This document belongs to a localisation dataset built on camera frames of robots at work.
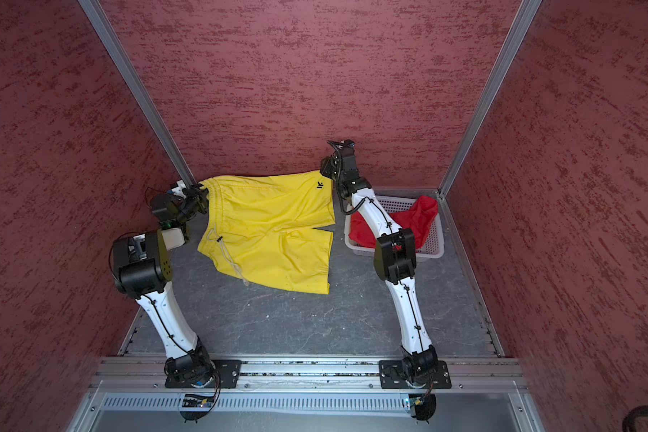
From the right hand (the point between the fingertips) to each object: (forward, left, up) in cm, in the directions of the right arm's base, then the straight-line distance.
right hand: (324, 165), depth 98 cm
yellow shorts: (-15, +23, -21) cm, 34 cm away
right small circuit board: (-72, -25, -25) cm, 81 cm away
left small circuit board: (-70, +36, -25) cm, 82 cm away
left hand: (-8, +38, -2) cm, 39 cm away
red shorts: (-14, -36, -14) cm, 41 cm away
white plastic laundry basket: (-27, -9, -15) cm, 32 cm away
